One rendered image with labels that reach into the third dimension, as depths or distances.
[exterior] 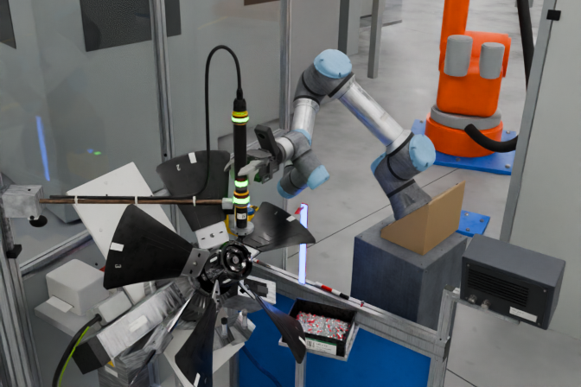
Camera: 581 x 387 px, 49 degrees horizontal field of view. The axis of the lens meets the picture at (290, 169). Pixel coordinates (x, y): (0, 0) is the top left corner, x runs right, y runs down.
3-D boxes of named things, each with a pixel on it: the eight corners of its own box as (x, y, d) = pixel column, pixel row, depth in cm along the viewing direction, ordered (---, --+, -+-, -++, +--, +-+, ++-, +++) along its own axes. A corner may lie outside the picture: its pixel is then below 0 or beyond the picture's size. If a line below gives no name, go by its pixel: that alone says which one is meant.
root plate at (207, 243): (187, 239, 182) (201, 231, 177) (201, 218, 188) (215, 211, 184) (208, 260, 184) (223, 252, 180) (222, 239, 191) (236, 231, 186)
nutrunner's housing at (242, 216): (235, 239, 185) (232, 91, 165) (235, 232, 189) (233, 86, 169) (248, 239, 185) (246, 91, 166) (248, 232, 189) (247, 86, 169)
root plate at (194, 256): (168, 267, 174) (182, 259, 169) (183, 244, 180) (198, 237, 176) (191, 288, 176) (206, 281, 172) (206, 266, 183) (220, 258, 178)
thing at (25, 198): (1, 219, 179) (-4, 193, 175) (10, 207, 185) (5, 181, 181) (38, 219, 179) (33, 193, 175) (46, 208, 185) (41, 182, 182)
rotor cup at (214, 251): (181, 273, 179) (207, 259, 170) (205, 238, 189) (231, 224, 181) (217, 306, 182) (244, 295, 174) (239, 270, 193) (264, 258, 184)
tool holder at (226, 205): (222, 235, 183) (221, 206, 178) (224, 223, 189) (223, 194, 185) (253, 236, 183) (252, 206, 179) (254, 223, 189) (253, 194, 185)
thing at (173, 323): (197, 293, 183) (128, 392, 158) (192, 288, 182) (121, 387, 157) (201, 290, 182) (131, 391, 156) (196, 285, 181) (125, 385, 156)
